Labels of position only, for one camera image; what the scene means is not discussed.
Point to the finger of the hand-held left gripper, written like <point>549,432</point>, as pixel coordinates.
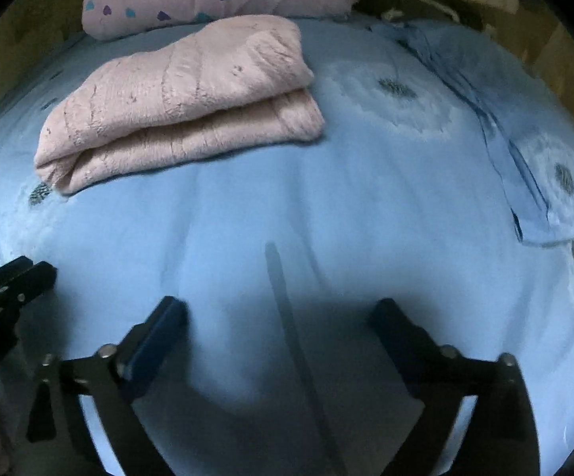
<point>29,287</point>
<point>4,272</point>

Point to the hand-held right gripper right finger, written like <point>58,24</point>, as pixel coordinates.
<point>396,352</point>

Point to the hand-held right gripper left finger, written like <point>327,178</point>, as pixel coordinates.
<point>153,352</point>

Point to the pink knitted cardigan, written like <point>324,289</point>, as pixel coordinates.
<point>183,104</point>

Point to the blue bed sheet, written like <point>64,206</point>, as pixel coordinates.
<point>341,198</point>

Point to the dark cloth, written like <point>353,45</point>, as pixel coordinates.
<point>406,2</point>

